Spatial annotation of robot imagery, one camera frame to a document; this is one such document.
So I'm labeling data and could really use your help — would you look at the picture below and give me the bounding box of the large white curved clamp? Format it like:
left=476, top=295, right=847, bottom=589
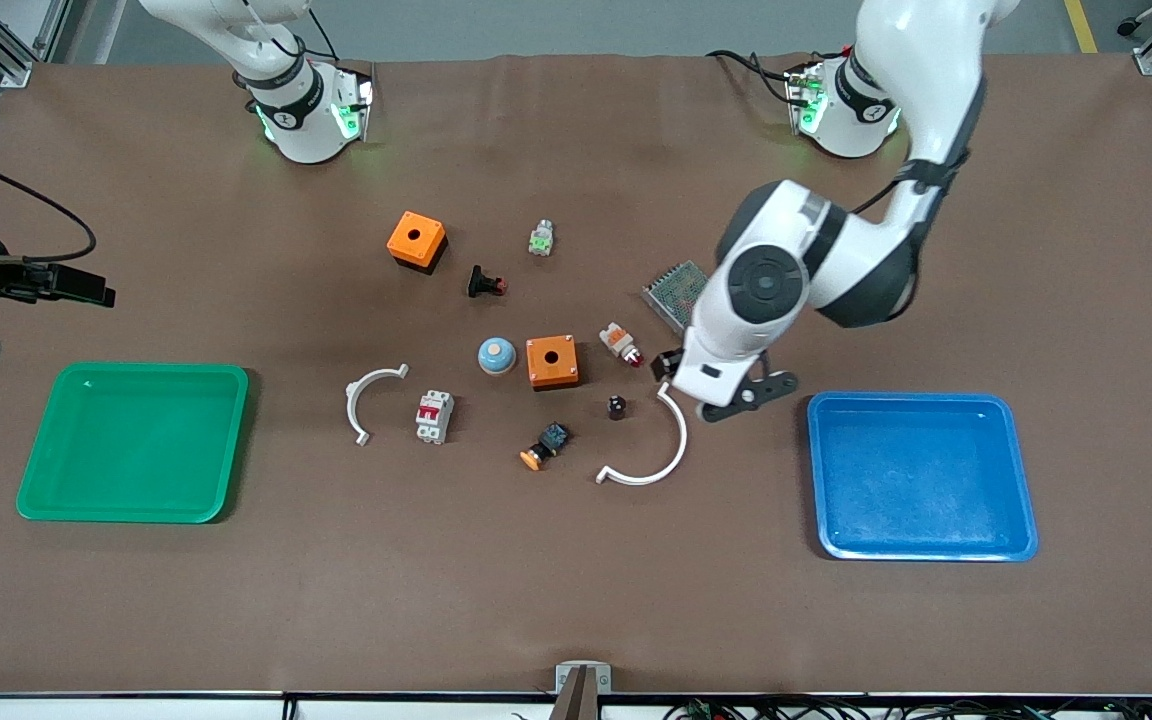
left=595, top=382, right=689, bottom=487

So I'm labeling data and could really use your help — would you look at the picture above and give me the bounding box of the metal mesh power supply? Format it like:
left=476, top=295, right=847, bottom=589
left=642, top=260, right=712, bottom=331

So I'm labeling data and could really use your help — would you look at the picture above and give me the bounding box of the grey metal bracket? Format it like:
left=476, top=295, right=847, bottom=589
left=555, top=662, right=613, bottom=694

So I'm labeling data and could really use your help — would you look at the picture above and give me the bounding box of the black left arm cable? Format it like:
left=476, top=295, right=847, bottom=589
left=851, top=160, right=937, bottom=216

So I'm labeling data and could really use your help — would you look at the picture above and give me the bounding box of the orange button box black base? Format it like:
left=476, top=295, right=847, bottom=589
left=386, top=211, right=448, bottom=274

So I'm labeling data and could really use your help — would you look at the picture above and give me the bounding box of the red indicator lamp orange body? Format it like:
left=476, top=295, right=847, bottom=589
left=599, top=322, right=645, bottom=368

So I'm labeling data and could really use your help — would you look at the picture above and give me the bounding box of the orange mushroom button blue block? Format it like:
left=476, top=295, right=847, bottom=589
left=520, top=422, right=571, bottom=471

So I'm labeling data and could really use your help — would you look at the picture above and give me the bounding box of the black base cable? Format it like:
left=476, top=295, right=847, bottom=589
left=276, top=5, right=339, bottom=61
left=706, top=48, right=809, bottom=106

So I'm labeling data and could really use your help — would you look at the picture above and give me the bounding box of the brown table mat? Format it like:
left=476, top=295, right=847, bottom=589
left=0, top=52, right=1152, bottom=696

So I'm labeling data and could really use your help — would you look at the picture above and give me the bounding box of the all orange button box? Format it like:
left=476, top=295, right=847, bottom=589
left=525, top=335, right=581, bottom=391

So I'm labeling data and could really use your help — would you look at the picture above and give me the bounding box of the white circuit breaker red switch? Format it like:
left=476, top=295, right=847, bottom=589
left=416, top=390, right=455, bottom=444

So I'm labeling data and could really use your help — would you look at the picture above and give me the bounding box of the blue plastic tray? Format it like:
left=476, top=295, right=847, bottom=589
left=806, top=392, right=1039, bottom=562

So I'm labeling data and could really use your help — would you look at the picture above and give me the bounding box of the small white curved clamp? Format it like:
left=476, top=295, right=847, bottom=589
left=345, top=364, right=410, bottom=446

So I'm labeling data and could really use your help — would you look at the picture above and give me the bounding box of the green plastic tray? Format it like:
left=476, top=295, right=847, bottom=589
left=16, top=362, right=250, bottom=524

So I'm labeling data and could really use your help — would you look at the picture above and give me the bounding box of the black cable bundle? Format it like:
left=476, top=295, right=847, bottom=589
left=661, top=698, right=1152, bottom=720

